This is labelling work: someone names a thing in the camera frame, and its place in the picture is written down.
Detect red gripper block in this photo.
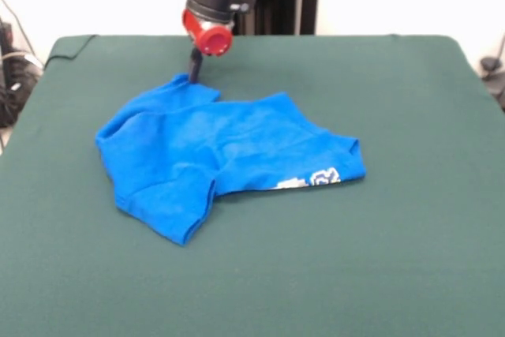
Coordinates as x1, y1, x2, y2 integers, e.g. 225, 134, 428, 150
181, 9, 234, 84

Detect blue printed T-shirt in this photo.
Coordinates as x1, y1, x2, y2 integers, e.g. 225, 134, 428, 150
94, 72, 368, 249

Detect dark green table cloth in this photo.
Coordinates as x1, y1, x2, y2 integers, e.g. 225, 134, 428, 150
0, 33, 505, 337

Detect black and white cable bundle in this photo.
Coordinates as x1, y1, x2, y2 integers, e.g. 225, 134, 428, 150
0, 0, 44, 152

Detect black cable plug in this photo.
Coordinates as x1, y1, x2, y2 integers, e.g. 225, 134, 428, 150
479, 32, 505, 113

